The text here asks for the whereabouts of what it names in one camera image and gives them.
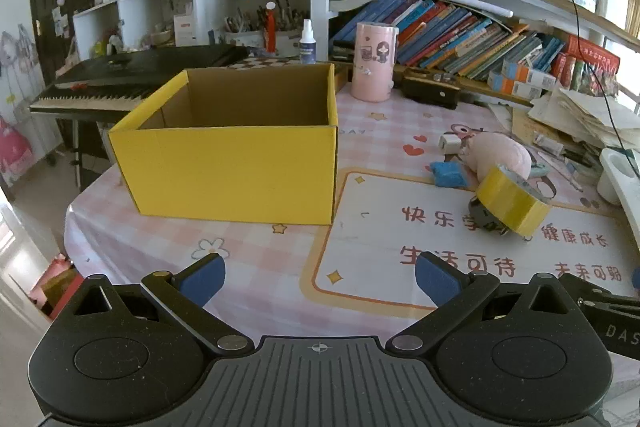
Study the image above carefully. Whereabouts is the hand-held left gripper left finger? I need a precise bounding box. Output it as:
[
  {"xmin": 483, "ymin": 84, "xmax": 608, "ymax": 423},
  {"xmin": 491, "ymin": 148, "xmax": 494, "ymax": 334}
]
[{"xmin": 70, "ymin": 253, "xmax": 251, "ymax": 356}]

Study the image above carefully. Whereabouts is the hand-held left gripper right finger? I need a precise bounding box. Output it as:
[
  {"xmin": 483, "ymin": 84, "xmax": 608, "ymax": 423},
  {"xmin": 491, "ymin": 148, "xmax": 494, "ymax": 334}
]
[{"xmin": 384, "ymin": 252, "xmax": 578, "ymax": 355}]

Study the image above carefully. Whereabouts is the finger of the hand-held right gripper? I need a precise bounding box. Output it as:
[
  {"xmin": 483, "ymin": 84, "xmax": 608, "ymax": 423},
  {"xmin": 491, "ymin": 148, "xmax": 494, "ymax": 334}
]
[{"xmin": 559, "ymin": 273, "xmax": 640, "ymax": 309}]

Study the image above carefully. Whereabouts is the yellow tape roll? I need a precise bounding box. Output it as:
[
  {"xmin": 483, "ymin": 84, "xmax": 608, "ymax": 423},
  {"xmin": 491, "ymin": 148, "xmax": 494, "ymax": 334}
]
[{"xmin": 474, "ymin": 165, "xmax": 555, "ymax": 238}]

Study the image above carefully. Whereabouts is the blue cloth packet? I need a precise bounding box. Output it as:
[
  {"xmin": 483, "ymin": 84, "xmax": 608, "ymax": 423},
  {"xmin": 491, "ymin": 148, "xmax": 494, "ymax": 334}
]
[{"xmin": 430, "ymin": 161, "xmax": 468, "ymax": 188}]

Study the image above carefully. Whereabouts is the yellow cardboard box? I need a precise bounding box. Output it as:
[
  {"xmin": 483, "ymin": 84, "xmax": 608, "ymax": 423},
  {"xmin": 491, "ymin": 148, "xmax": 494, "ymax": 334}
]
[{"xmin": 107, "ymin": 63, "xmax": 341, "ymax": 225}]

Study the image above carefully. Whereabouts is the pink plush toy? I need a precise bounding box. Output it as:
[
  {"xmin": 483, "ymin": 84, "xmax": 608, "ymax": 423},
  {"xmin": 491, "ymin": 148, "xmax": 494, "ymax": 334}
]
[{"xmin": 460, "ymin": 132, "xmax": 532, "ymax": 180}]

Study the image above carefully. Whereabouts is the pink checked cloth desktop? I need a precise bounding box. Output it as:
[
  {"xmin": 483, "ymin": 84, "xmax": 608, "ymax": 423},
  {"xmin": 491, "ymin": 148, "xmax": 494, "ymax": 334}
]
[{"xmin": 64, "ymin": 79, "xmax": 640, "ymax": 373}]

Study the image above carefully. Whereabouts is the white plastic holder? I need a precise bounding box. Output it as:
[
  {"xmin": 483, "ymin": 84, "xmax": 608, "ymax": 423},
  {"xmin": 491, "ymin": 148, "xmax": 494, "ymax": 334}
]
[{"xmin": 597, "ymin": 147, "xmax": 640, "ymax": 258}]

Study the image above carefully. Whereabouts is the white pen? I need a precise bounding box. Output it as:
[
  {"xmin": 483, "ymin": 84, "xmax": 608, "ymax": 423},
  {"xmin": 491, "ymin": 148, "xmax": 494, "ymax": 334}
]
[{"xmin": 537, "ymin": 152, "xmax": 583, "ymax": 192}]

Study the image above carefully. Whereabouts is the black keyboard stand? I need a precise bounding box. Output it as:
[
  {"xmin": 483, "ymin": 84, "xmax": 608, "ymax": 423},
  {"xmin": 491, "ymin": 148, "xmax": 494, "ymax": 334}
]
[{"xmin": 47, "ymin": 114, "xmax": 113, "ymax": 190}]

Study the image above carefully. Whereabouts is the pile of papers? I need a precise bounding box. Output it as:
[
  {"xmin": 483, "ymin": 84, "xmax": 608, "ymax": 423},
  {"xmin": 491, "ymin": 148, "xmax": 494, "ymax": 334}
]
[{"xmin": 487, "ymin": 87, "xmax": 640, "ymax": 152}]

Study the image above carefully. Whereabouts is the dark brown device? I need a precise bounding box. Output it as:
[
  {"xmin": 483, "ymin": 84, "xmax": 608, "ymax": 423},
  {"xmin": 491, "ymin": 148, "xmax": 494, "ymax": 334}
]
[{"xmin": 401, "ymin": 68, "xmax": 463, "ymax": 110}]

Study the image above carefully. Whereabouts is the orange white box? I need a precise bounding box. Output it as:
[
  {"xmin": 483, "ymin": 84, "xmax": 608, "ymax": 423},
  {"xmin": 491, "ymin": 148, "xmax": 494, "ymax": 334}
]
[
  {"xmin": 501, "ymin": 58, "xmax": 557, "ymax": 90},
  {"xmin": 487, "ymin": 72, "xmax": 543, "ymax": 100}
]

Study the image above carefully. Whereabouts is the pink cartoon cylinder container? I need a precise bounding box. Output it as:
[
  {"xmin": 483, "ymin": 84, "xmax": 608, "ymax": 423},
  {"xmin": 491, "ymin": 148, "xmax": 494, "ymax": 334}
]
[{"xmin": 350, "ymin": 22, "xmax": 399, "ymax": 102}]

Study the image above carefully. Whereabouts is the black electronic keyboard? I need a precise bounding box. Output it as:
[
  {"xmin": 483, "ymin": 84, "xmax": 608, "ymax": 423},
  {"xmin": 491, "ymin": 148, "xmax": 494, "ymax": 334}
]
[{"xmin": 29, "ymin": 44, "xmax": 251, "ymax": 120}]

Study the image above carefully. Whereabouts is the checkered chessboard box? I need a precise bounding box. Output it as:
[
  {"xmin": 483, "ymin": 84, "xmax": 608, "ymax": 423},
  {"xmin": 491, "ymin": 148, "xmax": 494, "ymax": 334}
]
[{"xmin": 227, "ymin": 57, "xmax": 351, "ymax": 90}]

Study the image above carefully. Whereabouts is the pink hanging bag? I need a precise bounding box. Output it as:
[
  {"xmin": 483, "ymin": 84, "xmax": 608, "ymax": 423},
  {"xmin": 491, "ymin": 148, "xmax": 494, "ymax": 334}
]
[{"xmin": 0, "ymin": 117, "xmax": 36, "ymax": 188}]

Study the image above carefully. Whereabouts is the red printed packet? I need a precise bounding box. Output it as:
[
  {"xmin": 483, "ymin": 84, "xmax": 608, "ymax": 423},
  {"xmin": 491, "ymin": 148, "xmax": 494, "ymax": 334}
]
[{"xmin": 552, "ymin": 34, "xmax": 621, "ymax": 95}]

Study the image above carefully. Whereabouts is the row of slanted books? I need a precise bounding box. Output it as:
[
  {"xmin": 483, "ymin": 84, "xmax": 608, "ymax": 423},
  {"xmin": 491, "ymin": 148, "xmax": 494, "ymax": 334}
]
[{"xmin": 332, "ymin": 0, "xmax": 568, "ymax": 82}]

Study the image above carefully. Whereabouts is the white box red label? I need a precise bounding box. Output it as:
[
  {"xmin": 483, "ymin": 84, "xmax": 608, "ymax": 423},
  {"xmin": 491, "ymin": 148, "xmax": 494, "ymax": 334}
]
[{"xmin": 173, "ymin": 14, "xmax": 208, "ymax": 48}]

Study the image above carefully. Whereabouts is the pen holder with brushes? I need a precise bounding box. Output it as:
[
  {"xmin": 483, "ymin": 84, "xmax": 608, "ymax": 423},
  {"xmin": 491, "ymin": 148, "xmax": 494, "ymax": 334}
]
[{"xmin": 222, "ymin": 4, "xmax": 308, "ymax": 52}]

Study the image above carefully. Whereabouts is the white spray bottle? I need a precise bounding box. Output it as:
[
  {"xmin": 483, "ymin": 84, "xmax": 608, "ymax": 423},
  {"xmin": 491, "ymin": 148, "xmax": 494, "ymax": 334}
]
[{"xmin": 299, "ymin": 19, "xmax": 317, "ymax": 65}]

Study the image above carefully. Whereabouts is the orange red bottle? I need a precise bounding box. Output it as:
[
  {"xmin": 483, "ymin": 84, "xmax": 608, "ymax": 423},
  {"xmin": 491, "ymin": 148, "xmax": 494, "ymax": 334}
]
[{"xmin": 265, "ymin": 2, "xmax": 277, "ymax": 54}]

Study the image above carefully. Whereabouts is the black cable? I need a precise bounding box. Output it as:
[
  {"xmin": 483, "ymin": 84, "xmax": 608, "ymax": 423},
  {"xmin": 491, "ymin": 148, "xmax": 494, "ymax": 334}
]
[{"xmin": 542, "ymin": 0, "xmax": 640, "ymax": 158}]

